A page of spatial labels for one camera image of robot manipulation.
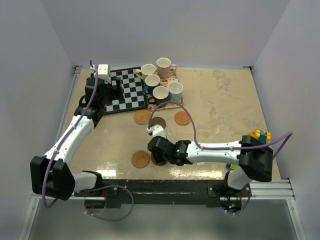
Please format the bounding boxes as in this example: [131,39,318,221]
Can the aluminium frame rail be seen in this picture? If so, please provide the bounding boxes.
[235,180,306,240]

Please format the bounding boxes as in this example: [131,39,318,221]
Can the dark blue mug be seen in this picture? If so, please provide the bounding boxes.
[143,74,161,95]

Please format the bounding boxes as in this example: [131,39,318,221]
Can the pink mug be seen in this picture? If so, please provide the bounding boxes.
[156,57,177,79]

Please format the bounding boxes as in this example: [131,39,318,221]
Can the orange wooden coaster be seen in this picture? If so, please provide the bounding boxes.
[174,111,191,126]

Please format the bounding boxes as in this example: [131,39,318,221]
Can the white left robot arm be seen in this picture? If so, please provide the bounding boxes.
[30,76,124,201]

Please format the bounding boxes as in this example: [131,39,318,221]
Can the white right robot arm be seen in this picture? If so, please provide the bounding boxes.
[147,135,273,197]

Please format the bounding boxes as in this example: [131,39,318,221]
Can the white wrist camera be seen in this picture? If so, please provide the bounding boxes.
[96,64,111,84]
[146,124,167,139]

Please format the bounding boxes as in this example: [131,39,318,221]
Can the floral serving tray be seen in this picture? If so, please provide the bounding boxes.
[143,70,184,111]

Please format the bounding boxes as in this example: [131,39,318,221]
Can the light blue mug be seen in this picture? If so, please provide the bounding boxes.
[167,81,184,103]

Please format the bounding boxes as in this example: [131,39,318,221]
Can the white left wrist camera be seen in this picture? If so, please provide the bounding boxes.
[96,64,111,84]

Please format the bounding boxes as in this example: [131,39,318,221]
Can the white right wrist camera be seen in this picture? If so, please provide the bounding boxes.
[146,124,167,139]

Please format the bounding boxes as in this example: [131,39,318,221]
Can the dark wooden coaster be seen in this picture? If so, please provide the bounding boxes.
[150,117,167,129]

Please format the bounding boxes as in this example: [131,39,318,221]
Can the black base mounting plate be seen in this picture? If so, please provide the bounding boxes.
[74,179,252,210]

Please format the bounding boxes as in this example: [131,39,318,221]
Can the light green mug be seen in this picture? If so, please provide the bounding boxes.
[135,63,156,80]

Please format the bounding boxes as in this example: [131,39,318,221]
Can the yellow blue toy blocks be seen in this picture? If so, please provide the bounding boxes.
[247,129,272,144]

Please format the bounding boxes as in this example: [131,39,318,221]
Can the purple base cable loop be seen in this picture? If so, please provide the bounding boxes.
[84,185,136,222]

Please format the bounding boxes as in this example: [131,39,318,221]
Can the black and silver chessboard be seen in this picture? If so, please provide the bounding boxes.
[104,66,148,115]

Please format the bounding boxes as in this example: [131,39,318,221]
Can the black mug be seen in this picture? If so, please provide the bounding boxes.
[147,86,169,106]

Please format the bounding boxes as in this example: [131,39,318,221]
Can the dark walnut coaster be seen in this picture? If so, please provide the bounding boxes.
[150,154,168,166]

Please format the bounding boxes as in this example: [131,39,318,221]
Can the colourful rubik cube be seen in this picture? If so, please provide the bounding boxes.
[226,163,238,171]

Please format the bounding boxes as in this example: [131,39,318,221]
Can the light wooden coaster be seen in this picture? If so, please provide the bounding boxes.
[131,150,150,168]

